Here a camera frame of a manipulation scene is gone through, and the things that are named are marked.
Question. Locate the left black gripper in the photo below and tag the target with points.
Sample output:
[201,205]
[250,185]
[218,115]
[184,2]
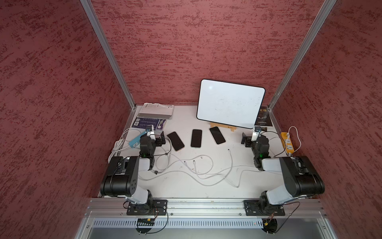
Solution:
[158,140]

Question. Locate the teal power strip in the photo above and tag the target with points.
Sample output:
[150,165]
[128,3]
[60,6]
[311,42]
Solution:
[136,141]

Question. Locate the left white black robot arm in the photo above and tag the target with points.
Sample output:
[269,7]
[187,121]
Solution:
[121,180]

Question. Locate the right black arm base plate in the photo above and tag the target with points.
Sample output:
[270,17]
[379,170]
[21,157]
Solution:
[260,208]

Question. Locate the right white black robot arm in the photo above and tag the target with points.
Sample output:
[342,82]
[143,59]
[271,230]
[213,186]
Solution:
[299,175]

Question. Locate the wooden board stand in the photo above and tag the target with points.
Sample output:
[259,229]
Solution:
[232,128]

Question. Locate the phone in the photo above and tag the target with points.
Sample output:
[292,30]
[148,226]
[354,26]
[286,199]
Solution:
[196,141]
[176,142]
[217,135]

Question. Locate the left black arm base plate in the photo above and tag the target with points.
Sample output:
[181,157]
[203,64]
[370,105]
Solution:
[154,207]

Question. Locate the aluminium front rail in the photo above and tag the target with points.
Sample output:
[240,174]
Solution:
[202,208]

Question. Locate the white board with black frame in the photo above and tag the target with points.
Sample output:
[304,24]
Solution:
[229,103]

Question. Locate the dark blue booklet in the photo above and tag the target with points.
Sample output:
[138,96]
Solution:
[143,123]

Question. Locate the right aluminium frame post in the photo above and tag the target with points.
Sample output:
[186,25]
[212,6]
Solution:
[314,29]

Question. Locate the left aluminium frame post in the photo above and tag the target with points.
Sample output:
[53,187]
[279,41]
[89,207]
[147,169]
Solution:
[96,25]

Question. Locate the black book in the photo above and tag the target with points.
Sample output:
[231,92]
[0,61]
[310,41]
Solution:
[263,118]

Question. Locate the aluminium frame post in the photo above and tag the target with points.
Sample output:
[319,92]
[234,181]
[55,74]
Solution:
[314,29]
[96,25]

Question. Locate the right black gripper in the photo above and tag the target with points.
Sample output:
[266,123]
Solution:
[248,139]

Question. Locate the yellow power strip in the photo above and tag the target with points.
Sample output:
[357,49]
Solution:
[289,149]

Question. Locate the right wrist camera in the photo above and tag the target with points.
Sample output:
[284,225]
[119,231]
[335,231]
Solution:
[256,132]

